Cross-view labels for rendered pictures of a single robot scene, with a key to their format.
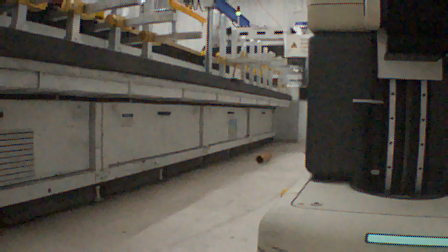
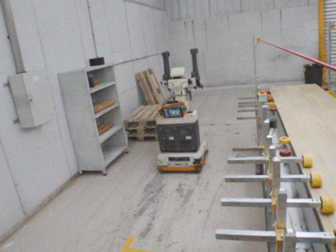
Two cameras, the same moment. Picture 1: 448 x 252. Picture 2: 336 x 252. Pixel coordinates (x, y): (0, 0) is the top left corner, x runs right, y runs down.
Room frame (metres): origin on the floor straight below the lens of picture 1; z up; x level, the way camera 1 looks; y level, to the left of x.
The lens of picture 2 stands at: (4.68, -0.92, 1.73)
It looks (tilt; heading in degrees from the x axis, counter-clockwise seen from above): 17 degrees down; 176
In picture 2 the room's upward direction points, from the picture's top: 8 degrees counter-clockwise
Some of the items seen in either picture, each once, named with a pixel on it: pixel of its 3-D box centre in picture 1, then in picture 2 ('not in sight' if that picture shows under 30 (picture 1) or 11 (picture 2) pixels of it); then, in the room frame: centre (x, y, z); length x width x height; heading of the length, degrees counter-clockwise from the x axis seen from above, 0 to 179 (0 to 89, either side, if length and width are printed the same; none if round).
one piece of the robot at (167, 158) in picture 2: not in sight; (179, 158); (1.15, -0.58, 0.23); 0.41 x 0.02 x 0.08; 68
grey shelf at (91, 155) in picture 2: not in sight; (96, 117); (0.32, -1.69, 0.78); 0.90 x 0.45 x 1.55; 159
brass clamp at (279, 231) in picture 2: not in sight; (281, 234); (3.78, -0.46, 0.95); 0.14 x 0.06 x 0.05; 159
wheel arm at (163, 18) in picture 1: (130, 22); (255, 110); (1.45, 0.39, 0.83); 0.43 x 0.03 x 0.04; 69
